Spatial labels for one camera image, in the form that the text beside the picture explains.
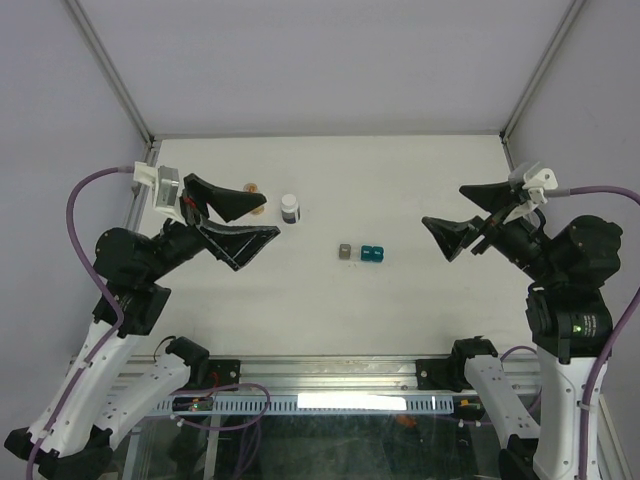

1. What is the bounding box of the white capped dark pill bottle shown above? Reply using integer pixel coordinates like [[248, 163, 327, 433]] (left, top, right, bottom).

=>
[[281, 193, 300, 224]]

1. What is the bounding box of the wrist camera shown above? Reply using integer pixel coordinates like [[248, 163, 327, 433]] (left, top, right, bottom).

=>
[[505, 162, 558, 223], [133, 162, 185, 223]]

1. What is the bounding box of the clear Wed pill box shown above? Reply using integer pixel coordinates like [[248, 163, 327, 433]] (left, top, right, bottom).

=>
[[350, 245, 361, 262]]

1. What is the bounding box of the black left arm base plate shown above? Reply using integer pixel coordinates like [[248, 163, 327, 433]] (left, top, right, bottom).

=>
[[184, 358, 241, 390]]

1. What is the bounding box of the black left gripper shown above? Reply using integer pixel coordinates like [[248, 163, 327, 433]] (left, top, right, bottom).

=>
[[143, 173, 282, 281]]

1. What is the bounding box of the right aluminium frame post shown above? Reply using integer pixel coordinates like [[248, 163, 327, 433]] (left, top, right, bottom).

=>
[[500, 0, 588, 145]]

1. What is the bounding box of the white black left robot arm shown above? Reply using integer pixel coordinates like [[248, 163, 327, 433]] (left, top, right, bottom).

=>
[[4, 165, 279, 479]]

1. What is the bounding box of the aluminium frame post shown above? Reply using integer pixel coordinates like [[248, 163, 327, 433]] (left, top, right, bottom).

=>
[[500, 0, 588, 145], [61, 0, 155, 149]]

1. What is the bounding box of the aluminium mounting rail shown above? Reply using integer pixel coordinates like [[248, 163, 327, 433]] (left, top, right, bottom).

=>
[[108, 352, 542, 395]]

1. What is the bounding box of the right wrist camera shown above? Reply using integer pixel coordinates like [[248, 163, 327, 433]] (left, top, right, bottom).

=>
[[505, 162, 558, 223]]

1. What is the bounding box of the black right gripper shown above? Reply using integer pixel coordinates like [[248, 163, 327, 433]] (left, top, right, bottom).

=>
[[422, 179, 563, 286]]

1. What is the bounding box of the teal Mon pill box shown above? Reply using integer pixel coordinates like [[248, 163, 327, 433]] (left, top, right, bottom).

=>
[[371, 246, 384, 263]]

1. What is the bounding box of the grey slotted cable duct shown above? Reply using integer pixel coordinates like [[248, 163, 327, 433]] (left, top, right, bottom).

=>
[[149, 393, 454, 417]]

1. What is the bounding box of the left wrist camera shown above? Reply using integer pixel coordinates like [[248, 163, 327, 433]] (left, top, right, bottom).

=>
[[133, 162, 185, 223]]

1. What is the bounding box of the left aluminium frame post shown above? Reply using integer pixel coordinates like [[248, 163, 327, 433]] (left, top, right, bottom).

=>
[[61, 0, 155, 149]]

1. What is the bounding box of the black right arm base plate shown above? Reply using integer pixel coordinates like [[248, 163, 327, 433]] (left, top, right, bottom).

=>
[[415, 357, 471, 393]]

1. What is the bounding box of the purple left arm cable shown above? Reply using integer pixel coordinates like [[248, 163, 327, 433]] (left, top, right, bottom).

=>
[[24, 166, 274, 480]]

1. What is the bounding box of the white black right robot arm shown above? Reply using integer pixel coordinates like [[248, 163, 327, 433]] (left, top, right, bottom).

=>
[[416, 182, 623, 479]]

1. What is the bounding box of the teal Wed pill box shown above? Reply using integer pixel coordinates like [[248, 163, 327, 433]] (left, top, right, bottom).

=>
[[360, 245, 373, 262]]

